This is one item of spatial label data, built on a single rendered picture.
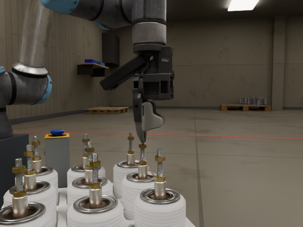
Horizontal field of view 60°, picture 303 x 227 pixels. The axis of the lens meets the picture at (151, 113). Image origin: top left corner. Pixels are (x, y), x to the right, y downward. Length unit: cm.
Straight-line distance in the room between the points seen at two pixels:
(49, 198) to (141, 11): 42
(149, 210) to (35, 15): 72
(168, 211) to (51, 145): 47
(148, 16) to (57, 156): 49
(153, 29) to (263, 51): 809
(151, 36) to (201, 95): 774
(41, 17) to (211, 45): 764
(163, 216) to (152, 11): 40
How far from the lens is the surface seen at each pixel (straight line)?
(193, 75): 830
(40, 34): 98
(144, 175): 61
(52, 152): 84
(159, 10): 58
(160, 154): 49
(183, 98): 828
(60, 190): 79
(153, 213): 48
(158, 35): 57
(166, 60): 57
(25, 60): 100
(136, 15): 58
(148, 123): 57
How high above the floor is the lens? 44
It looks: 4 degrees down
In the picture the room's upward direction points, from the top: straight up
